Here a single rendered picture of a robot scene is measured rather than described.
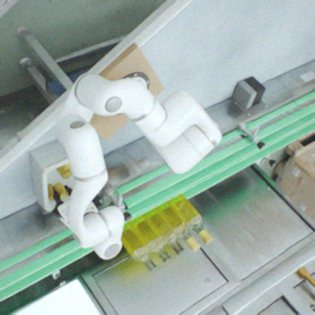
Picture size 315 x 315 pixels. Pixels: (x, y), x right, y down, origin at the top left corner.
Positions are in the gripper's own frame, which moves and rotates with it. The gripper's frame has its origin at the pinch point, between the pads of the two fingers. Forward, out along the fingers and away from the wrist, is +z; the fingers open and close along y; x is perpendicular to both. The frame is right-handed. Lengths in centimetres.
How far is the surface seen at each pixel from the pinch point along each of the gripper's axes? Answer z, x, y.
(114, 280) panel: -13.5, -35.6, 6.2
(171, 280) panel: -24, -39, 23
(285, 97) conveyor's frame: -1, -7, 101
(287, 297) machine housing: -50, -50, 56
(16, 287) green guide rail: -5.2, -22.4, -24.2
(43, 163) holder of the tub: -1.4, 15.9, -3.9
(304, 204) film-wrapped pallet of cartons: 108, -288, 309
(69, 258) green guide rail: -5.1, -23.1, -5.0
